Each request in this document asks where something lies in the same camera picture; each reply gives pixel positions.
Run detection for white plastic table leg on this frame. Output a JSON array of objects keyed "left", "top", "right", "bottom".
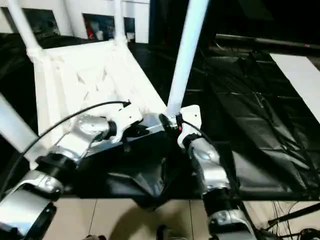
[
  {"left": 113, "top": 0, "right": 130, "bottom": 47},
  {"left": 7, "top": 0, "right": 46, "bottom": 61},
  {"left": 164, "top": 0, "right": 211, "bottom": 123},
  {"left": 0, "top": 93, "right": 41, "bottom": 163}
]

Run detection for white plastic table top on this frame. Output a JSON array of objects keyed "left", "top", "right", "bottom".
[{"left": 27, "top": 37, "right": 181, "bottom": 171}]

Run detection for black work mat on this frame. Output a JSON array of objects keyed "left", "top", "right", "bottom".
[{"left": 0, "top": 31, "right": 320, "bottom": 210}]

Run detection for black right robot foot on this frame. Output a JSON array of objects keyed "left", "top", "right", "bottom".
[{"left": 156, "top": 224, "right": 186, "bottom": 240}]

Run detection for long black pole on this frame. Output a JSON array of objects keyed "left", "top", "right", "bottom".
[{"left": 216, "top": 33, "right": 320, "bottom": 50}]

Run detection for flat white board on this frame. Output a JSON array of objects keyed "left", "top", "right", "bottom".
[{"left": 271, "top": 52, "right": 320, "bottom": 116}]

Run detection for white sideboard cabinet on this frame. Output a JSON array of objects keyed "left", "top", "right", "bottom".
[{"left": 0, "top": 0, "right": 151, "bottom": 43}]

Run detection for black tripod stand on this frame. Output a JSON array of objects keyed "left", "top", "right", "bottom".
[{"left": 268, "top": 204, "right": 320, "bottom": 225}]

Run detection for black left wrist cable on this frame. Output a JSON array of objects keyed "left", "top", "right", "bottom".
[{"left": 0, "top": 100, "right": 132, "bottom": 198}]

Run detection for thin black floor cables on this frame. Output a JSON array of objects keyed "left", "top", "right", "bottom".
[{"left": 262, "top": 199, "right": 320, "bottom": 240}]

